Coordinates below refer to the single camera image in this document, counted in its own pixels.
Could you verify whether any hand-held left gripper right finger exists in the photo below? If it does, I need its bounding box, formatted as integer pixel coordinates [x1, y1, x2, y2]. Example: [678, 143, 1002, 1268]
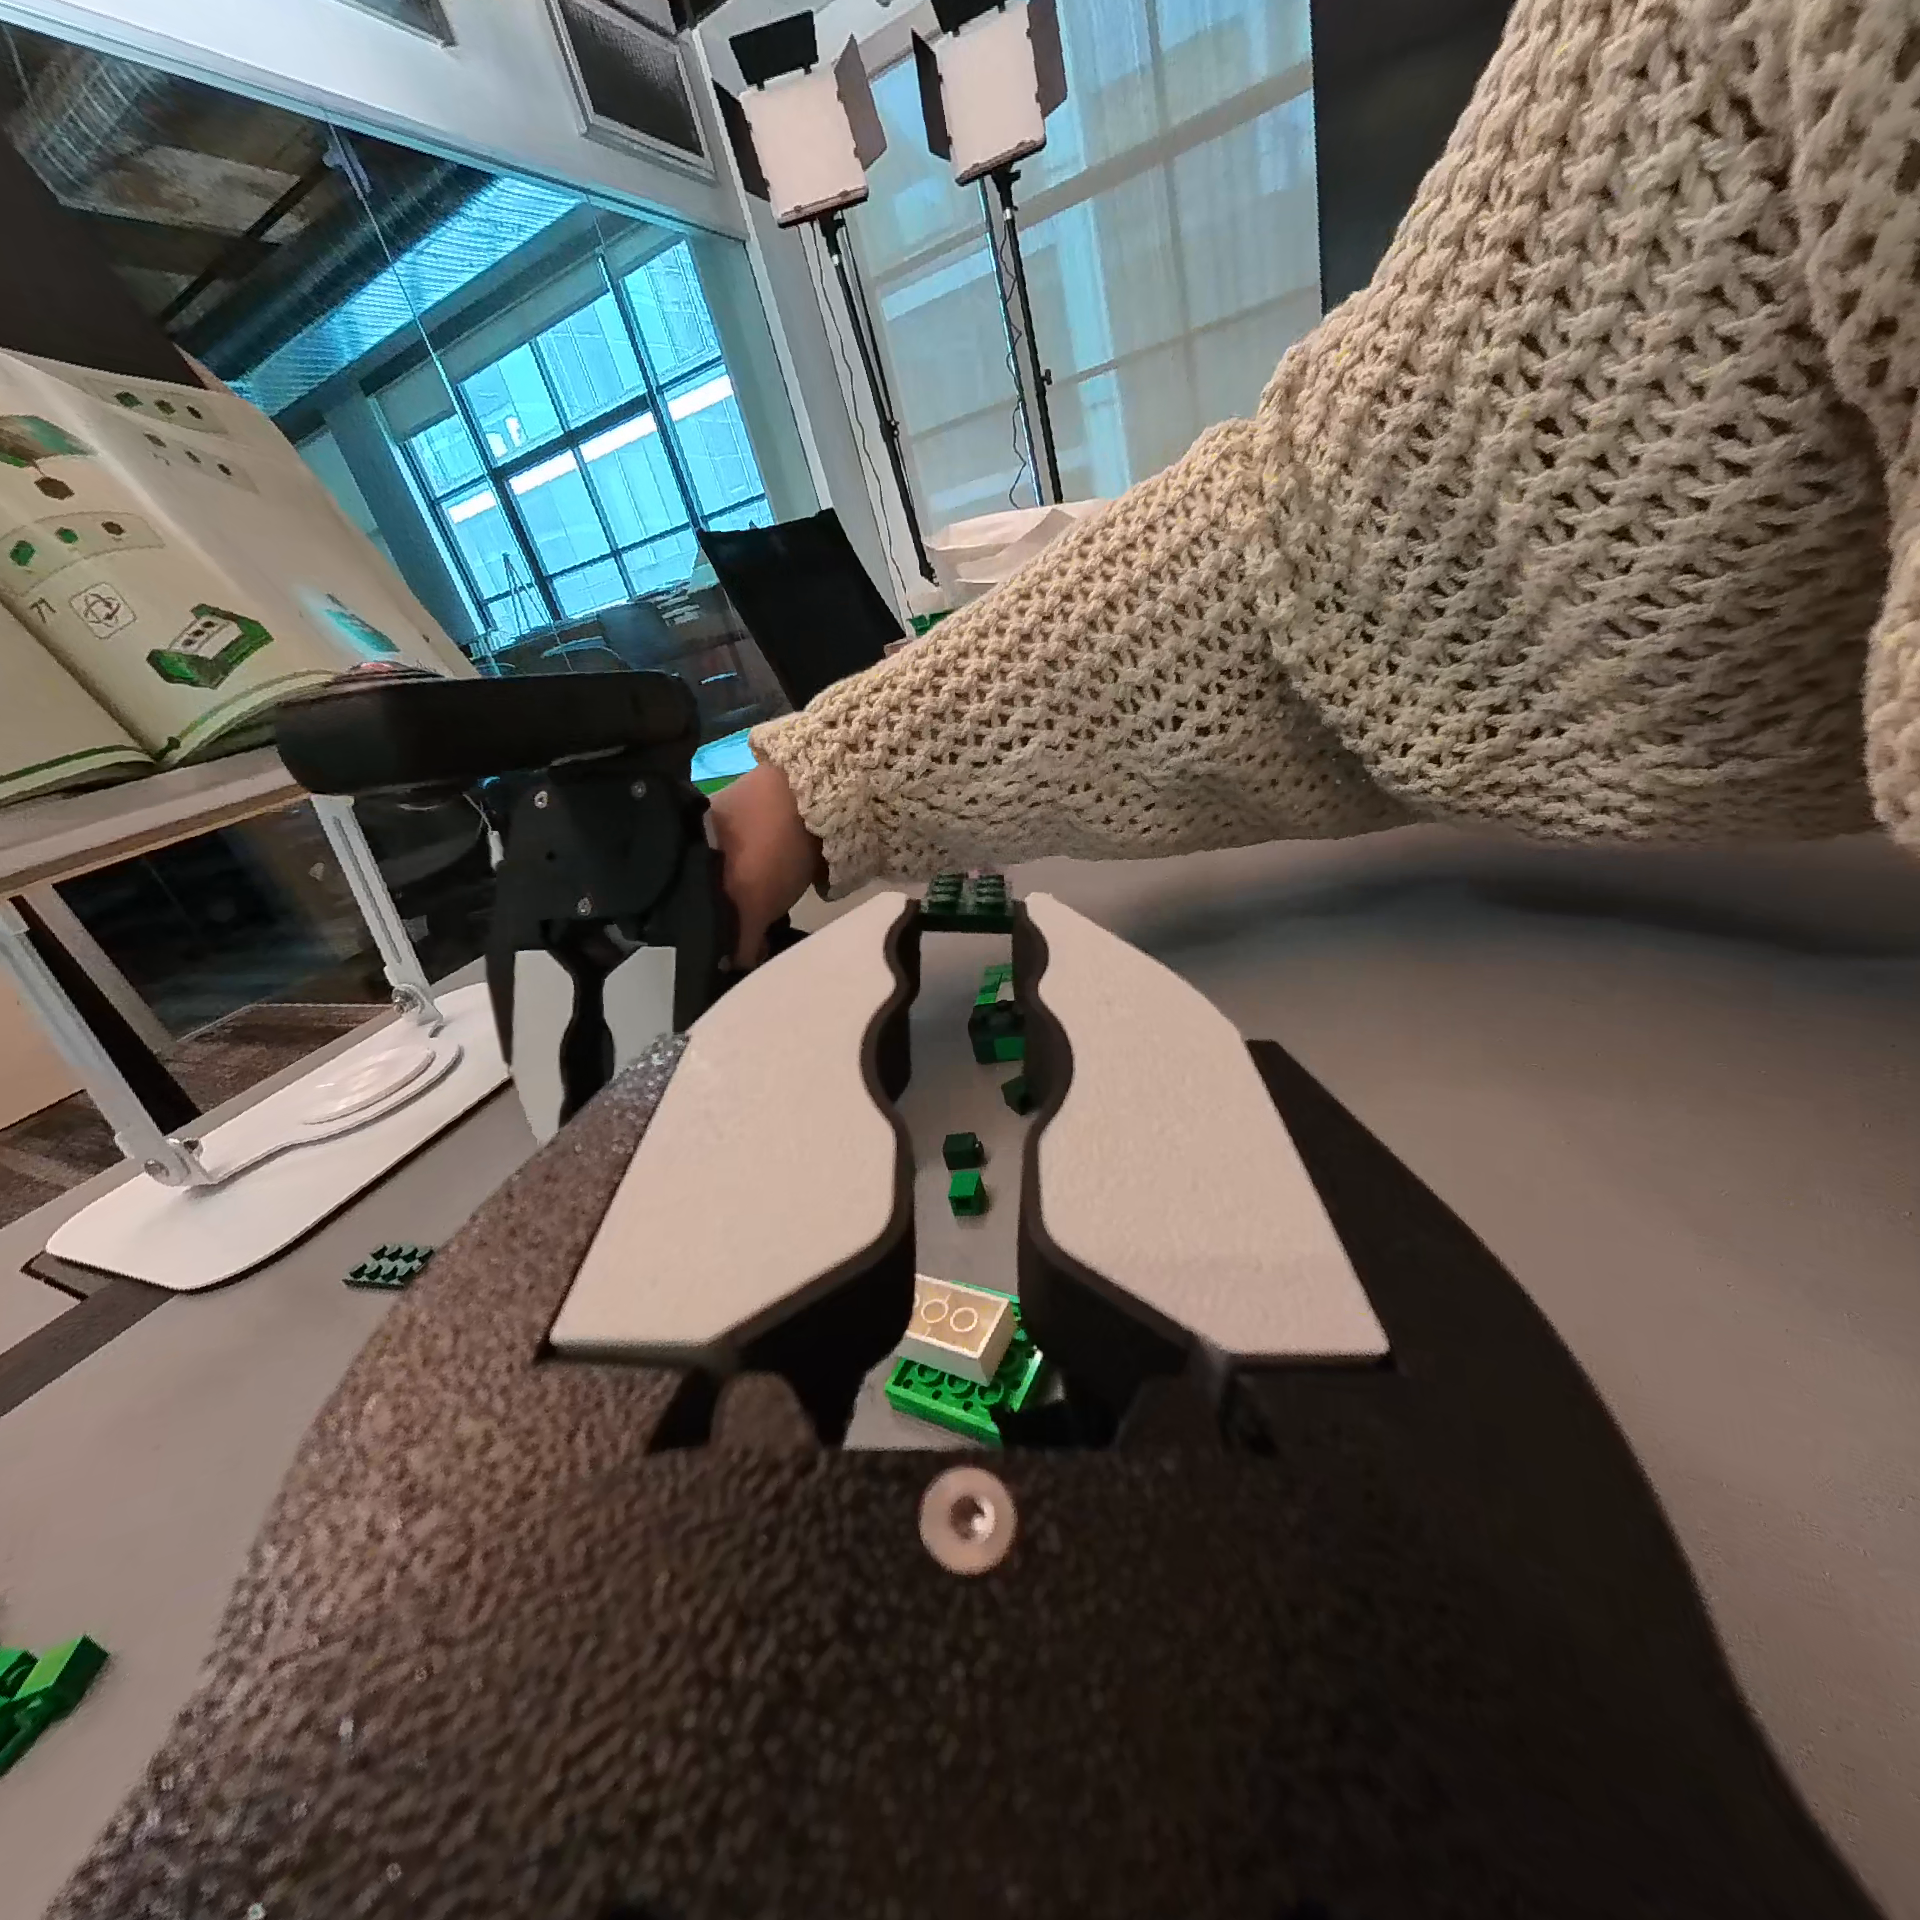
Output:
[1014, 892, 1398, 1410]

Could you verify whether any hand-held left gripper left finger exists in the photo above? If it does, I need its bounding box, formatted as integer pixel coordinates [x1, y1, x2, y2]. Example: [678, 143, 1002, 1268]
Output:
[546, 892, 927, 1398]

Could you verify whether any white lego brick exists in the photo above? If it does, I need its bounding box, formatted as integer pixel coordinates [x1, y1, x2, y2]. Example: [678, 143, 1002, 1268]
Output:
[897, 1273, 1031, 1390]

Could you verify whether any bright green square lego plate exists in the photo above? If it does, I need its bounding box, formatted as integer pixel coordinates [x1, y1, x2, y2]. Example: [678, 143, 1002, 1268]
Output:
[878, 1326, 1055, 1449]

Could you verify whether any person's right forearm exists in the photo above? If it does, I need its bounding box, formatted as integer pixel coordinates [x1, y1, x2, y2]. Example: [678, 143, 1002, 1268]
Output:
[746, 0, 1920, 902]

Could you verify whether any open lego instruction booklet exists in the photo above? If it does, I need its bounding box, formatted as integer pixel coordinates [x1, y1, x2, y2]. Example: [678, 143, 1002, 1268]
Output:
[0, 347, 475, 813]

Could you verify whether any person's right hand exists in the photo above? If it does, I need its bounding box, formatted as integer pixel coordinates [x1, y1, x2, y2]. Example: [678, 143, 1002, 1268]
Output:
[705, 760, 830, 965]

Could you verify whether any black flat panel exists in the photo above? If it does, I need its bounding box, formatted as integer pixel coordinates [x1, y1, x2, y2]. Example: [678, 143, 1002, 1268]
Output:
[692, 506, 912, 721]

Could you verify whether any pile of dark green bricks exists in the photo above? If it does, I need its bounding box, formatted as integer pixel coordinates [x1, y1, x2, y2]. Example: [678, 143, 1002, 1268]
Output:
[919, 868, 1055, 1175]

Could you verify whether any studio light on stand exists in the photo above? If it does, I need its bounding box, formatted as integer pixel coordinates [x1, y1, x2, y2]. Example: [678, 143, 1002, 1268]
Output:
[711, 14, 944, 591]
[908, 0, 1070, 509]

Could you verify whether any group of bright green tiles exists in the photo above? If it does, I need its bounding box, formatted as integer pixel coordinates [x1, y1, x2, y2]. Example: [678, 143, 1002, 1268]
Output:
[0, 1629, 114, 1779]

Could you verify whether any wall air vent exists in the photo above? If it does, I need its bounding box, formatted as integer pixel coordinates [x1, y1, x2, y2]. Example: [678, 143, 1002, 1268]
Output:
[543, 0, 720, 181]

